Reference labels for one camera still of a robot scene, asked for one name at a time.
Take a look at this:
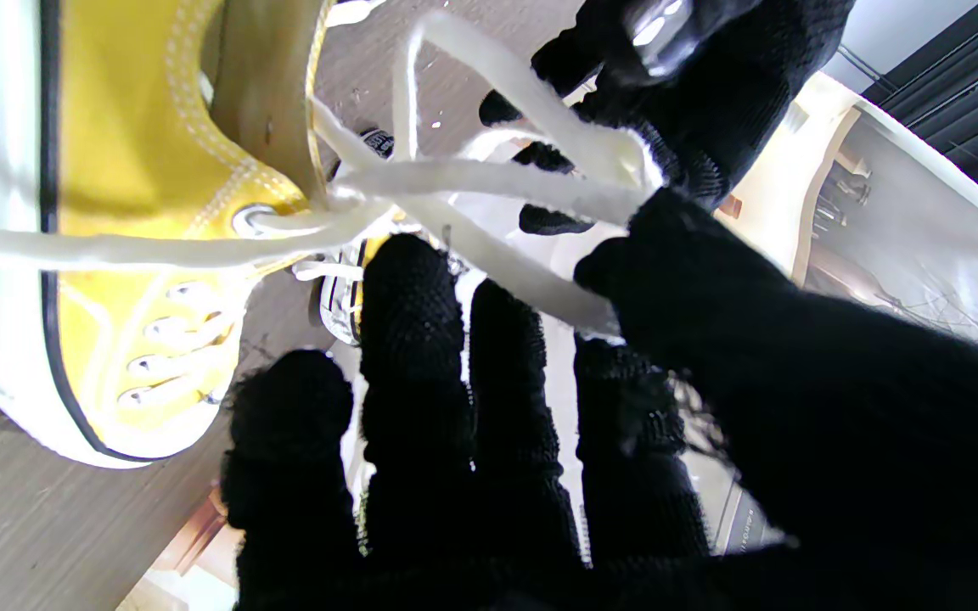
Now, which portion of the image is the yellow canvas sneaker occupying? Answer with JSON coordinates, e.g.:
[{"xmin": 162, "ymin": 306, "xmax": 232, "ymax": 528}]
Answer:
[
  {"xmin": 0, "ymin": 0, "xmax": 388, "ymax": 469},
  {"xmin": 319, "ymin": 127, "xmax": 422, "ymax": 347}
]

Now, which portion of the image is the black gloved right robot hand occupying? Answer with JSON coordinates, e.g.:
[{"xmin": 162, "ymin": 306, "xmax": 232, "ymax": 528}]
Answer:
[{"xmin": 219, "ymin": 188, "xmax": 978, "ymax": 611}]

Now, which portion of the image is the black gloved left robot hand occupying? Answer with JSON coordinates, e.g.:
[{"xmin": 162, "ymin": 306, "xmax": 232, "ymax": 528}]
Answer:
[{"xmin": 479, "ymin": 0, "xmax": 857, "ymax": 237}]

